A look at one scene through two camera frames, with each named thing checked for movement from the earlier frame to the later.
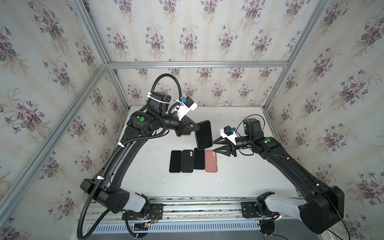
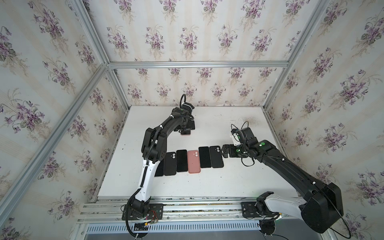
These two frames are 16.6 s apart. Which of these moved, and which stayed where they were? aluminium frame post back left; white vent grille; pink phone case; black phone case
Moved: black phone case; pink phone case
Stayed: aluminium frame post back left; white vent grille
